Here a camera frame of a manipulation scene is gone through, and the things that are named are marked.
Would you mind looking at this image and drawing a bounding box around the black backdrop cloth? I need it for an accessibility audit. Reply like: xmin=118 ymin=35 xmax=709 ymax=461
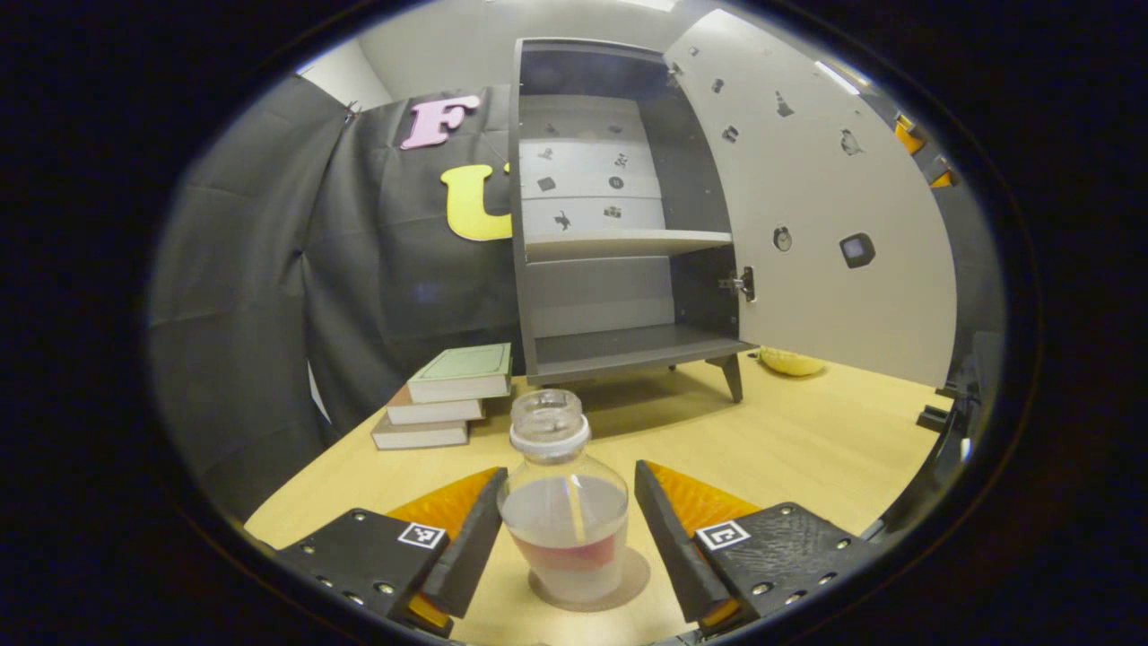
xmin=148 ymin=76 xmax=1005 ymax=521

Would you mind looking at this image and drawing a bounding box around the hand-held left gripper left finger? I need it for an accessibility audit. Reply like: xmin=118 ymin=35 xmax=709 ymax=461
xmin=269 ymin=465 xmax=510 ymax=640

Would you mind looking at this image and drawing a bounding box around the brown book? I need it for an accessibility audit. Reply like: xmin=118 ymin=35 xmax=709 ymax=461
xmin=386 ymin=386 xmax=485 ymax=426

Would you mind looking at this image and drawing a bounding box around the ceiling light panel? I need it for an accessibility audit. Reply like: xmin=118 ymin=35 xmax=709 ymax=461
xmin=816 ymin=61 xmax=862 ymax=95

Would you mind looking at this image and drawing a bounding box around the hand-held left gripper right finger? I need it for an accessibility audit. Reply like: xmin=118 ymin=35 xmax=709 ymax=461
xmin=633 ymin=459 xmax=884 ymax=638

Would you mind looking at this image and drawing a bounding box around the grey book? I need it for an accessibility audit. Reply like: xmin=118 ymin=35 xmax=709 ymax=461
xmin=370 ymin=415 xmax=472 ymax=451

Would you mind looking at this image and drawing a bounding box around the clear bottle with pink label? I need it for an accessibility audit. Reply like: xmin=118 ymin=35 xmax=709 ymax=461
xmin=498 ymin=388 xmax=631 ymax=604

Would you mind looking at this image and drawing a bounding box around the yellow plush toy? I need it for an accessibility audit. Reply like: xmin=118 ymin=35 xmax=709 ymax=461
xmin=758 ymin=347 xmax=828 ymax=378

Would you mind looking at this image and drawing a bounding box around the green book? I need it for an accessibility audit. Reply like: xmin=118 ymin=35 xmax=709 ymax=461
xmin=406 ymin=343 xmax=514 ymax=405

